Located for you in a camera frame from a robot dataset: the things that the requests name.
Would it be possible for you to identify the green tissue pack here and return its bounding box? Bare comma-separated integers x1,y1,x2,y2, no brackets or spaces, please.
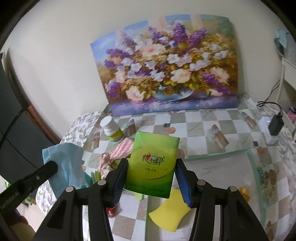
125,131,180,199

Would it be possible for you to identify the white desk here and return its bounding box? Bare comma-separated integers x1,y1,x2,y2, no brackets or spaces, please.
276,58,296,113

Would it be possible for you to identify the grey floral tablecloth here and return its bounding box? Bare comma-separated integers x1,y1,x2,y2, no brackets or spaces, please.
36,111,101,214

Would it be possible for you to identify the white pill bottle green label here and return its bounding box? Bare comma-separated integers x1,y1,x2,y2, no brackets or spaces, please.
100,116,124,143

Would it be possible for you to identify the floral canvas painting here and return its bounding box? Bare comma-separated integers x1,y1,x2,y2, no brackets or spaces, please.
91,14,238,116

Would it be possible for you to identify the orange yellow round sponge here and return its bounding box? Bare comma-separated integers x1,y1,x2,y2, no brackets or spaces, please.
238,187,250,203

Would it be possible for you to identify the pink white zigzag cloth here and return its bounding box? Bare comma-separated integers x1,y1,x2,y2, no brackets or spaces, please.
98,138,134,180

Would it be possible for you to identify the black power adapter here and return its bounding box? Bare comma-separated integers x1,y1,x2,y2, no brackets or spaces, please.
268,114,284,136

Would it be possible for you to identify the black cable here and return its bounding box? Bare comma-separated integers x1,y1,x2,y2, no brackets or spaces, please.
257,78,284,117

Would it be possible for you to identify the teal rimmed white tray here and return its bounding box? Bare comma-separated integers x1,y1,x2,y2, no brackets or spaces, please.
145,150,268,240

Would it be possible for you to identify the white power strip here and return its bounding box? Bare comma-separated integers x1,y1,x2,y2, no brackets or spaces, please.
258,116,278,145

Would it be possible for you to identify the light blue face mask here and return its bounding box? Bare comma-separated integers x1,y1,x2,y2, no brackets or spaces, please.
42,143,86,193

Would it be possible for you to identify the checkered patterned tablecloth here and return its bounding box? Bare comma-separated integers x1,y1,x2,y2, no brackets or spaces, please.
77,93,295,240

